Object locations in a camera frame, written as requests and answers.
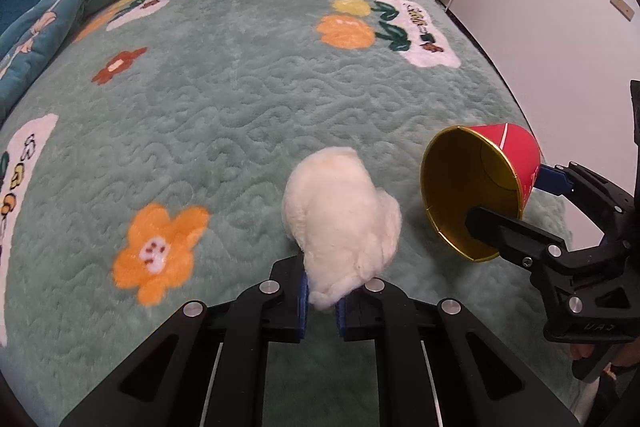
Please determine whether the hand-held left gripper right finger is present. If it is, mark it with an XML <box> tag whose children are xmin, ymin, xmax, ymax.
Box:
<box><xmin>336</xmin><ymin>279</ymin><xmax>581</xmax><ymax>427</ymax></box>

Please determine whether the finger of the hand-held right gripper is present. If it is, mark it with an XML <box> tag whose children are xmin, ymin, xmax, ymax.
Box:
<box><xmin>465</xmin><ymin>206</ymin><xmax>628</xmax><ymax>318</ymax></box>
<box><xmin>536</xmin><ymin>162</ymin><xmax>636</xmax><ymax>238</ymax></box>

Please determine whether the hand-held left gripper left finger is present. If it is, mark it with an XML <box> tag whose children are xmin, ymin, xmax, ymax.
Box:
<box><xmin>60</xmin><ymin>257</ymin><xmax>308</xmax><ymax>427</ymax></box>

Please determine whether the red paper cup gold inside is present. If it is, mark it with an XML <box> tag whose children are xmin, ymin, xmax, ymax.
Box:
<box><xmin>420</xmin><ymin>123</ymin><xmax>543</xmax><ymax>264</ymax></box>

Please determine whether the white plush toy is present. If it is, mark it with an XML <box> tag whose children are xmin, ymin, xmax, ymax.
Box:
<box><xmin>281</xmin><ymin>146</ymin><xmax>402</xmax><ymax>310</ymax></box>

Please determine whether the green floral bed blanket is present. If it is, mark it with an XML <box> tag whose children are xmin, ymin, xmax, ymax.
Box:
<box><xmin>0</xmin><ymin>0</ymin><xmax>576</xmax><ymax>427</ymax></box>

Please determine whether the blue patterned quilt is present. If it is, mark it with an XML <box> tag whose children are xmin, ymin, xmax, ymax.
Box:
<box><xmin>0</xmin><ymin>0</ymin><xmax>211</xmax><ymax>118</ymax></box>

